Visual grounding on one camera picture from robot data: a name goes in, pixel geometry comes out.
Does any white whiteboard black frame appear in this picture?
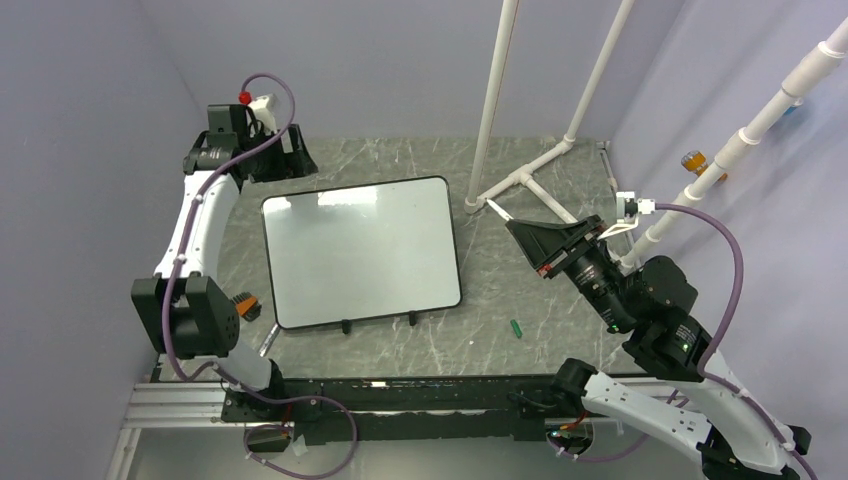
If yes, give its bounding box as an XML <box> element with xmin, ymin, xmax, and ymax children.
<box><xmin>260</xmin><ymin>175</ymin><xmax>463</xmax><ymax>331</ymax></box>

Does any green marker cap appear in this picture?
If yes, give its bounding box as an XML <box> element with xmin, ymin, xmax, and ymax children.
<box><xmin>510</xmin><ymin>319</ymin><xmax>523</xmax><ymax>338</ymax></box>

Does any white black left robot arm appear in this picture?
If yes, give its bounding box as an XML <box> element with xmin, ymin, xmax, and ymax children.
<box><xmin>131</xmin><ymin>93</ymin><xmax>318</xmax><ymax>420</ymax></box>

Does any white PVC pipe frame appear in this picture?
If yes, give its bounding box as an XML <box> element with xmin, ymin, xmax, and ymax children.
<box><xmin>462</xmin><ymin>0</ymin><xmax>848</xmax><ymax>277</ymax></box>

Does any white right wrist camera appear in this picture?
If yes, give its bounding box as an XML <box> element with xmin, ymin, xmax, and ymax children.
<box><xmin>598</xmin><ymin>191</ymin><xmax>657</xmax><ymax>240</ymax></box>

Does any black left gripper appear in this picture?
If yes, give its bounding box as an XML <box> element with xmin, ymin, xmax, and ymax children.
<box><xmin>240</xmin><ymin>124</ymin><xmax>317</xmax><ymax>184</ymax></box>

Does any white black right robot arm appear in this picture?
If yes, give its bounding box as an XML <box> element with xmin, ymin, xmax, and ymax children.
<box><xmin>506</xmin><ymin>216</ymin><xmax>811</xmax><ymax>479</ymax></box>

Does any white marker pen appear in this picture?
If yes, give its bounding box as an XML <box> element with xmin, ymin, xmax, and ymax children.
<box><xmin>486</xmin><ymin>199</ymin><xmax>513</xmax><ymax>222</ymax></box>

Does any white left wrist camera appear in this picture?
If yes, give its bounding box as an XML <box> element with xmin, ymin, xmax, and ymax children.
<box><xmin>238</xmin><ymin>91</ymin><xmax>278</xmax><ymax>134</ymax></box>

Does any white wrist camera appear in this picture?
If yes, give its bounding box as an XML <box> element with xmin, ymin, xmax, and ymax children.
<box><xmin>598</xmin><ymin>191</ymin><xmax>657</xmax><ymax>240</ymax></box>
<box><xmin>238</xmin><ymin>91</ymin><xmax>278</xmax><ymax>134</ymax></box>

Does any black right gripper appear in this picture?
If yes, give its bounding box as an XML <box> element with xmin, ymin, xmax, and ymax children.
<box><xmin>504</xmin><ymin>212</ymin><xmax>633</xmax><ymax>331</ymax></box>

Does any orange black clamp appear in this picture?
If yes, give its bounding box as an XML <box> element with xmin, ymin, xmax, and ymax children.
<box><xmin>231</xmin><ymin>292</ymin><xmax>262</xmax><ymax>322</ymax></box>

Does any silver open-end wrench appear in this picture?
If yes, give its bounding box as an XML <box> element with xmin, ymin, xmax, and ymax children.
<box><xmin>258</xmin><ymin>322</ymin><xmax>281</xmax><ymax>358</ymax></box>

